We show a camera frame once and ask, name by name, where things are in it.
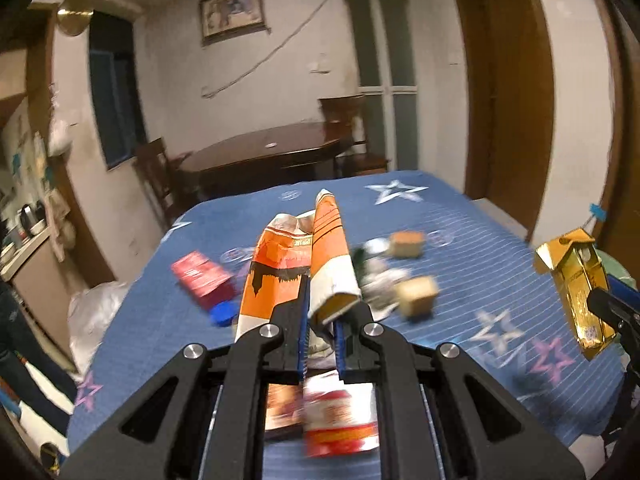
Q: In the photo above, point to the white plastic bag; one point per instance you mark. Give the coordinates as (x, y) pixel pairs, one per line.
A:
(89, 316)

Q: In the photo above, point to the brown wooden door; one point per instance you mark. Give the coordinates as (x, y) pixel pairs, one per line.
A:
(511, 105)

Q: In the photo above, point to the crumpled white paper trash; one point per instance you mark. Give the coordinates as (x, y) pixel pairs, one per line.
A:
(377, 278)

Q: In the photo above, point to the kitchen counter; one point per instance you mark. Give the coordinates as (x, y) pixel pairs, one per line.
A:
(44, 285)

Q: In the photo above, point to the brown sponge block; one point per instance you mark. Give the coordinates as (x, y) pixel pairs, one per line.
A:
(406, 244)

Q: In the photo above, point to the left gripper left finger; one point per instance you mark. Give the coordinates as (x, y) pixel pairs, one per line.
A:
(273, 353)

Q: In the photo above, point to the gold foil carton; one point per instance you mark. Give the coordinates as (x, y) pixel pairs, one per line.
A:
(577, 269)

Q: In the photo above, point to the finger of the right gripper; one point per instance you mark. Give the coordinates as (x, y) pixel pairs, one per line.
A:
(618, 306)

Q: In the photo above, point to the blue star tablecloth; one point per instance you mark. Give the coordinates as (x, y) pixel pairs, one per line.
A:
(505, 384)

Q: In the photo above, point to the wooden chair at left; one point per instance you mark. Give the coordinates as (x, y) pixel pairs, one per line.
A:
(166, 181)

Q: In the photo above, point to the orange white snack bag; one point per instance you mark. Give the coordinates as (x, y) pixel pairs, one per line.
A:
(290, 247)

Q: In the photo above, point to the wooden chair at right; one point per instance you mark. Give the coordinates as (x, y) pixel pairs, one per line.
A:
(340, 115)

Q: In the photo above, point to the dark window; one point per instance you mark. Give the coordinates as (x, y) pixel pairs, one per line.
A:
(114, 88)

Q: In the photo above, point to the gold wall lamp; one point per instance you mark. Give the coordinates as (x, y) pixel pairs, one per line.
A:
(74, 16)

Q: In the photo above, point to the glass panel door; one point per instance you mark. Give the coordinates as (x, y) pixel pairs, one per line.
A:
(387, 79)

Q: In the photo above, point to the dark wooden dining table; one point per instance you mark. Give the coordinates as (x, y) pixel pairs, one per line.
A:
(262, 159)

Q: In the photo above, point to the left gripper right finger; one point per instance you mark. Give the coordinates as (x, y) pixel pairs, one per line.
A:
(367, 351)

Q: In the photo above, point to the framed wall picture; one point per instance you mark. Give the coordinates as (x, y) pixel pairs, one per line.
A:
(226, 19)

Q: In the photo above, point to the blue bottle cap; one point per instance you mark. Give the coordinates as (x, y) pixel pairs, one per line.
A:
(224, 313)

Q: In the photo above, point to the green trash basket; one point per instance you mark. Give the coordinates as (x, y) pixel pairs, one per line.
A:
(616, 269)

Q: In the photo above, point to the red white wrapper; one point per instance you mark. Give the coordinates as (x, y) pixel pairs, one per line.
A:
(332, 417)

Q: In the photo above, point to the wooden chair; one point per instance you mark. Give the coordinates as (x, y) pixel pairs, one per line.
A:
(166, 181)
(340, 115)

